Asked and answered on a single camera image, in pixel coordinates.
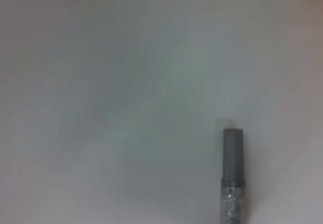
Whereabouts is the grey glitter pen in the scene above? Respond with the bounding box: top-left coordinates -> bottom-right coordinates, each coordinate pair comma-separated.
220,128 -> 247,224

